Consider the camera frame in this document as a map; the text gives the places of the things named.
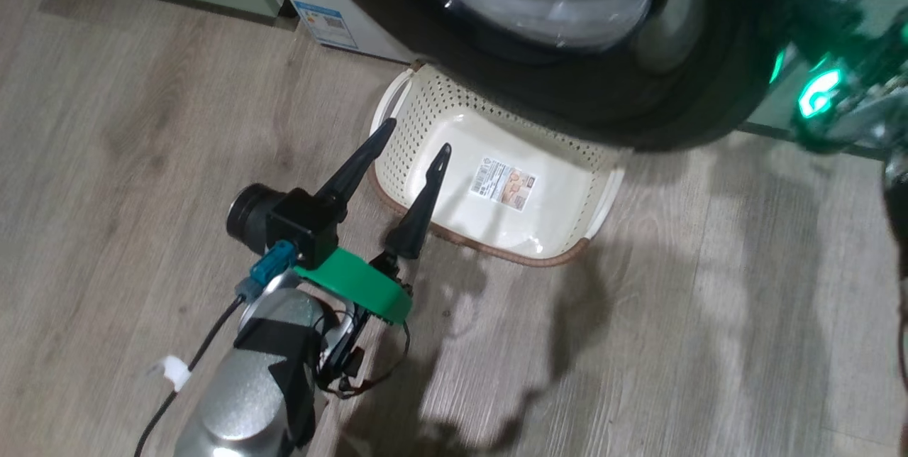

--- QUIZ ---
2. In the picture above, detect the thin black camera cable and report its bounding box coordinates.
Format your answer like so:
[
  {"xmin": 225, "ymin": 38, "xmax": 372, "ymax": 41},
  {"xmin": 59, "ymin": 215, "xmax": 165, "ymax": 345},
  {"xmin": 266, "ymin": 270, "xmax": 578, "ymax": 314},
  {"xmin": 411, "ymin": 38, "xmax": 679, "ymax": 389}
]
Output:
[{"xmin": 133, "ymin": 294, "xmax": 247, "ymax": 457}]

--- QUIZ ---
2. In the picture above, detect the black round glass washer door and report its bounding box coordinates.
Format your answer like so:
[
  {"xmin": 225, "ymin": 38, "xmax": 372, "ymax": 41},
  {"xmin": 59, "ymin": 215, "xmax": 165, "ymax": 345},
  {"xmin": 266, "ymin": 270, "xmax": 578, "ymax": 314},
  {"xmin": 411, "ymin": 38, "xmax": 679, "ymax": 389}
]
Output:
[{"xmin": 305, "ymin": 0, "xmax": 790, "ymax": 154}]

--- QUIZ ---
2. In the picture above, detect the cream perforated laundry basket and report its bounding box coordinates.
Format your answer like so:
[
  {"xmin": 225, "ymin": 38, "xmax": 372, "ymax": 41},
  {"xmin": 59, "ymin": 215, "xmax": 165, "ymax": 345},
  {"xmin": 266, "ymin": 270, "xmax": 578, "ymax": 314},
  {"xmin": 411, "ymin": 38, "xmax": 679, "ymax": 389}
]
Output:
[{"xmin": 369, "ymin": 63, "xmax": 626, "ymax": 268}]

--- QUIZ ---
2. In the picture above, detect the blue white energy label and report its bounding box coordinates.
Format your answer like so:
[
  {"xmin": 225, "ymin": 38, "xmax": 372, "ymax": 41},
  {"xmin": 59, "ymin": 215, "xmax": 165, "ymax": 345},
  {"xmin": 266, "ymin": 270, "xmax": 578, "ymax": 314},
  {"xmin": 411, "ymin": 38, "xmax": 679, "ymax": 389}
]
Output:
[{"xmin": 294, "ymin": 0, "xmax": 358, "ymax": 50}]

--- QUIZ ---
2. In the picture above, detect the printed basket product sticker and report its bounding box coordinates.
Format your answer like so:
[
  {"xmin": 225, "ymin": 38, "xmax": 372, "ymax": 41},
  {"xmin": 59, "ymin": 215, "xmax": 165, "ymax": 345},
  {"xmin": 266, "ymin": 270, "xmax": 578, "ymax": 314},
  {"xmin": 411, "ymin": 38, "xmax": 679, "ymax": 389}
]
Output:
[{"xmin": 470, "ymin": 156, "xmax": 538, "ymax": 212}]

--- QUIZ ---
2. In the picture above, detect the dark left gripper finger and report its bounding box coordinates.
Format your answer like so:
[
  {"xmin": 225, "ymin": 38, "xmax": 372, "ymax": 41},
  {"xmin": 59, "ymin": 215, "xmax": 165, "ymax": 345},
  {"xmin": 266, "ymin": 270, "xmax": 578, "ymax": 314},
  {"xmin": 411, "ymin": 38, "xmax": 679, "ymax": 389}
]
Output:
[
  {"xmin": 384, "ymin": 143, "xmax": 453, "ymax": 261},
  {"xmin": 314, "ymin": 117, "xmax": 399, "ymax": 224}
]

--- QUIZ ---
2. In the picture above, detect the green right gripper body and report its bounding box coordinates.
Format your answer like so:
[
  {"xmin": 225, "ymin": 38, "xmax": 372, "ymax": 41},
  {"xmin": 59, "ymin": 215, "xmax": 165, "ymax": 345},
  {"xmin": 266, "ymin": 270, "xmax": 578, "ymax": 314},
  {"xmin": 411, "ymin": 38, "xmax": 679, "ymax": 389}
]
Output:
[{"xmin": 770, "ymin": 38, "xmax": 887, "ymax": 154}]

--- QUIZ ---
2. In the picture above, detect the white cable tag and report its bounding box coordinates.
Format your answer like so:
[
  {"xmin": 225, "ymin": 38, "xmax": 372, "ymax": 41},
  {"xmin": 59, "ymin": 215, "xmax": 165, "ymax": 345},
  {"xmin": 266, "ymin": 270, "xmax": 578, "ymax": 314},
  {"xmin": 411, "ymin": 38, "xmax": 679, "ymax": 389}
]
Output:
[{"xmin": 149, "ymin": 356, "xmax": 192, "ymax": 392}]

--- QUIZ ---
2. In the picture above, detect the teal cable connector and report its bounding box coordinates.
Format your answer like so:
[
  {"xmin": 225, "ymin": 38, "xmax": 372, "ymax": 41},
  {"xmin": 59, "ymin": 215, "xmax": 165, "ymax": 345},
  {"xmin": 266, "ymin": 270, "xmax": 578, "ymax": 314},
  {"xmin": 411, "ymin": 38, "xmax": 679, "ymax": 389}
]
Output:
[{"xmin": 248, "ymin": 241, "xmax": 297, "ymax": 289}]

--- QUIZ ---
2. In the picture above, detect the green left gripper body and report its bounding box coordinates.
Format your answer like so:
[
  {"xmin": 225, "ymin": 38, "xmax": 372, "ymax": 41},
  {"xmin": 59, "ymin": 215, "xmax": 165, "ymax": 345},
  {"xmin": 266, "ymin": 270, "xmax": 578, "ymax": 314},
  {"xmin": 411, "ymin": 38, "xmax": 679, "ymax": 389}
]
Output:
[{"xmin": 293, "ymin": 248, "xmax": 414, "ymax": 325}]

